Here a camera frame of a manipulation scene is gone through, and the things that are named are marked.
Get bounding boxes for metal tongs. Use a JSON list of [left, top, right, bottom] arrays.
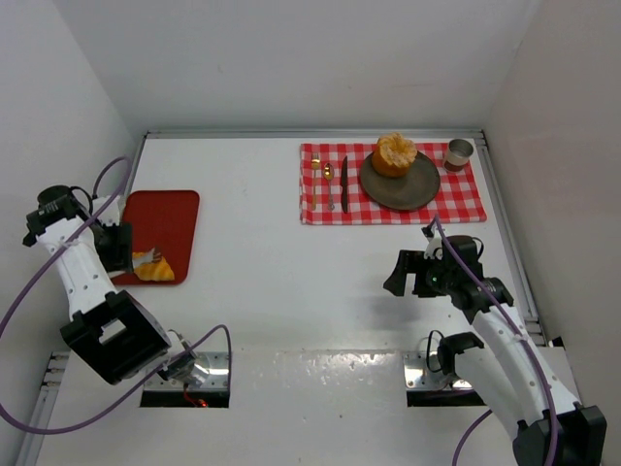
[[108, 247, 169, 282]]

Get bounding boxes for orange croissant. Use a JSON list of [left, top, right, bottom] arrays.
[[132, 250, 176, 282]]

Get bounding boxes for round orange bread bun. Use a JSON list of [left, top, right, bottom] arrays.
[[372, 133, 418, 178]]

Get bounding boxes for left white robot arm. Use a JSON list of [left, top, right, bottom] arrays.
[[23, 184, 196, 384]]

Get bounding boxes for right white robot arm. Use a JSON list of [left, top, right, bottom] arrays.
[[383, 227, 607, 465]]

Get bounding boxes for red tray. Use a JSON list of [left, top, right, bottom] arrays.
[[112, 189, 200, 286]]

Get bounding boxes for dark round plate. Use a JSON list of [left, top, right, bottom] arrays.
[[359, 151, 441, 211]]

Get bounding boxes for black knife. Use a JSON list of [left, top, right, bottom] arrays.
[[340, 156, 349, 214]]

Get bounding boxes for red white checkered cloth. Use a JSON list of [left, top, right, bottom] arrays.
[[300, 141, 487, 225]]

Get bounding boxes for metal cup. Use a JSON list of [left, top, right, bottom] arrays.
[[442, 139, 474, 173]]

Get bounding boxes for iridescent spoon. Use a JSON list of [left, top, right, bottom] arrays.
[[323, 162, 335, 212]]

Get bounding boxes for gold fork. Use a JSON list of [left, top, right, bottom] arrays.
[[310, 152, 321, 211]]

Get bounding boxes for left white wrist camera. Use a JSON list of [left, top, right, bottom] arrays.
[[92, 195, 123, 226]]

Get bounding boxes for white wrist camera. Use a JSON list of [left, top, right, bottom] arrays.
[[422, 225, 443, 260], [92, 195, 123, 226]]

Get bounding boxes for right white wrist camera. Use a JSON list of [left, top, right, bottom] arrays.
[[422, 225, 443, 260]]

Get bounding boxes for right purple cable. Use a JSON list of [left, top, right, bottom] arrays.
[[429, 214, 559, 466]]

